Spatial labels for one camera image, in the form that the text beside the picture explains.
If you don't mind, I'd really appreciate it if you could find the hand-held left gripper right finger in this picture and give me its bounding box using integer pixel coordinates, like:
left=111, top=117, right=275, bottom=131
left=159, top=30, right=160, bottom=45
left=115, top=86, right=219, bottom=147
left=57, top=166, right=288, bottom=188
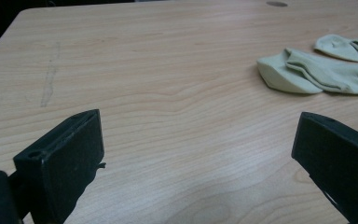
left=291, top=111, right=358, bottom=224

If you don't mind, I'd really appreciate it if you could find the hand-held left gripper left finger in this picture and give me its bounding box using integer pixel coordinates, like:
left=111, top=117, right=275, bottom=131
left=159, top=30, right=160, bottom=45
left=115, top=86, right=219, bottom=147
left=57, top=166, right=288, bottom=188
left=12, top=108, right=107, bottom=224

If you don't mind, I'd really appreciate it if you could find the pale green sock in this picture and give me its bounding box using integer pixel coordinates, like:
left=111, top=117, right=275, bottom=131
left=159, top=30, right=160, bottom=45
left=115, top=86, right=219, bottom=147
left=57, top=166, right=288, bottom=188
left=256, top=47, right=358, bottom=96
left=313, top=34, right=358, bottom=67

